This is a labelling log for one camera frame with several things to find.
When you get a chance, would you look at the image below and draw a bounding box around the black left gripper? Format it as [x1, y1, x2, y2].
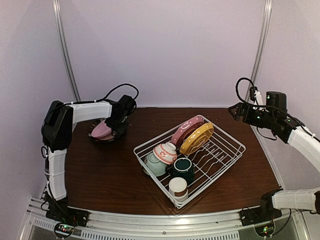
[104, 113, 128, 134]

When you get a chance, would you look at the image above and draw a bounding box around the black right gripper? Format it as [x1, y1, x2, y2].
[228, 101, 276, 129]

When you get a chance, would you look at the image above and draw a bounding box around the black rimmed white plate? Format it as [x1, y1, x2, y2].
[88, 118, 126, 143]

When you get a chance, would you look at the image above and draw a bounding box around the plain pink plate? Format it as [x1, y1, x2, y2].
[91, 121, 112, 139]

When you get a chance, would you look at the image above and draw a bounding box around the yellow dotted plate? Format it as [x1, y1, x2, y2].
[179, 122, 214, 156]

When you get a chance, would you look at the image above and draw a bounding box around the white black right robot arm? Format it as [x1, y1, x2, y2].
[228, 91, 320, 221]

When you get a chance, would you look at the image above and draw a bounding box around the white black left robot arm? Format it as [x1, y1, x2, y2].
[41, 95, 137, 222]

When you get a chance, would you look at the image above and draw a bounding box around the pink white floral bowl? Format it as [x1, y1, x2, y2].
[152, 141, 177, 165]

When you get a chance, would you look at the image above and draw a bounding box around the pale green bowl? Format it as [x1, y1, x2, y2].
[143, 152, 167, 177]

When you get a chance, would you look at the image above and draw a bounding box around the dark green mug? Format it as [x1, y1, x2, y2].
[165, 157, 195, 186]

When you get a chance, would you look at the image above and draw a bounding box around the white brown cup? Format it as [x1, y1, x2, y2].
[168, 177, 189, 204]

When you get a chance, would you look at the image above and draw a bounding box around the left circuit board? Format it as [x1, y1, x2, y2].
[53, 222, 75, 238]

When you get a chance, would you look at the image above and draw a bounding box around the circuit board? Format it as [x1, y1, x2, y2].
[53, 222, 75, 238]
[254, 223, 275, 238]

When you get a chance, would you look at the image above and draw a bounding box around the right circuit board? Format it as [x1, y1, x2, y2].
[254, 223, 275, 238]

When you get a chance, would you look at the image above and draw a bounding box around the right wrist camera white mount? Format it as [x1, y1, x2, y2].
[249, 86, 264, 106]

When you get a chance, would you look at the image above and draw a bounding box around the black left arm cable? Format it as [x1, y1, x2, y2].
[99, 83, 140, 103]

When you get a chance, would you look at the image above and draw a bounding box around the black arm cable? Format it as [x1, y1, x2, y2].
[99, 83, 140, 103]
[235, 76, 278, 141]

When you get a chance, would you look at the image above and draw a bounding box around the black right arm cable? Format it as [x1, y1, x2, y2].
[235, 76, 278, 141]

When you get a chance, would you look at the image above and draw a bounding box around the white wire dish rack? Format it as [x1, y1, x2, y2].
[133, 115, 246, 209]

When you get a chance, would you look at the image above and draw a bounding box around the left aluminium frame post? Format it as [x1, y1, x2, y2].
[52, 0, 81, 102]

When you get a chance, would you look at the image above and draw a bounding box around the aluminium frame post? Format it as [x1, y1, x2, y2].
[241, 0, 273, 106]
[52, 0, 81, 102]

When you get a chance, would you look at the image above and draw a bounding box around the front aluminium rail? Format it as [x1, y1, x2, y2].
[17, 198, 311, 240]

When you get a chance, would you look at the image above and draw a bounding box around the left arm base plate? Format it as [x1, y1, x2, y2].
[45, 205, 89, 227]

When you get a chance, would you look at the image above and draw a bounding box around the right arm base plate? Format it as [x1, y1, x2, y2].
[239, 206, 282, 227]

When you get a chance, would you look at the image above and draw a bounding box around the right aluminium frame post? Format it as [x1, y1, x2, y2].
[241, 0, 273, 106]

